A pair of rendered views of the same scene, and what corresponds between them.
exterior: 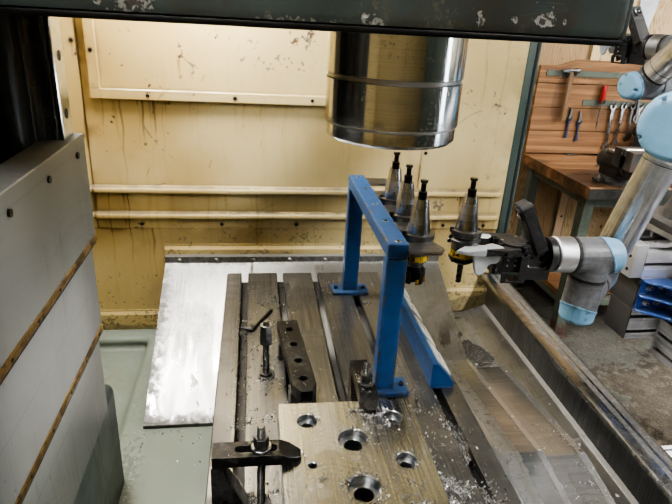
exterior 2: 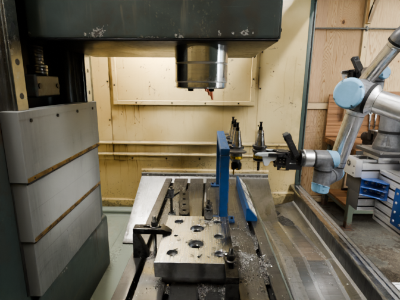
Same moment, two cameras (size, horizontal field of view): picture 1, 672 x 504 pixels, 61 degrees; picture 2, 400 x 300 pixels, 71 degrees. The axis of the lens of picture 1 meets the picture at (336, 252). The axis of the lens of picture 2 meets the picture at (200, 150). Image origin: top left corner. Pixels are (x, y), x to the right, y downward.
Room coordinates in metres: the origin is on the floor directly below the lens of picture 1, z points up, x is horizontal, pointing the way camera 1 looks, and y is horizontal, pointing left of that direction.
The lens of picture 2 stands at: (-0.17, -0.21, 1.48)
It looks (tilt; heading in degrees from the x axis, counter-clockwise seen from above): 13 degrees down; 10
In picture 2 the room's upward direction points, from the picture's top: straight up
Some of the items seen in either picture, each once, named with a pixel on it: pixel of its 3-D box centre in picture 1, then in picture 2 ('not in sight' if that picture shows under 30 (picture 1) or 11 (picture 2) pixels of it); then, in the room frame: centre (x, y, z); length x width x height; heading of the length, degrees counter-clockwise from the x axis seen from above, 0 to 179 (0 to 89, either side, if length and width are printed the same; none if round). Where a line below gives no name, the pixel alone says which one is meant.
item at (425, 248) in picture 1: (425, 248); (238, 151); (0.97, -0.17, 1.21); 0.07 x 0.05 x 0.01; 99
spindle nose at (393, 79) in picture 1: (393, 85); (201, 68); (0.69, -0.06, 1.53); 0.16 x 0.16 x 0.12
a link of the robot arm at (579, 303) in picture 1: (583, 294); (322, 179); (1.11, -0.54, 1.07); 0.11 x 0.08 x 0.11; 144
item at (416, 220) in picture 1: (420, 215); (237, 138); (1.02, -0.16, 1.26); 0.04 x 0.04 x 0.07
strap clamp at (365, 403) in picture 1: (363, 396); (208, 216); (0.84, -0.06, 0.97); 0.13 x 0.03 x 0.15; 9
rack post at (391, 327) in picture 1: (388, 326); (224, 188); (0.96, -0.11, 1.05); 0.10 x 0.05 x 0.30; 99
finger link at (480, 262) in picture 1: (479, 260); (265, 159); (1.02, -0.28, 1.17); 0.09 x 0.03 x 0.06; 112
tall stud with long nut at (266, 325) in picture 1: (266, 348); (171, 199); (0.99, 0.13, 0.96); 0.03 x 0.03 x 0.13
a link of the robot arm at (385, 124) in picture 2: not in sight; (394, 116); (1.41, -0.93, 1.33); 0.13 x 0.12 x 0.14; 114
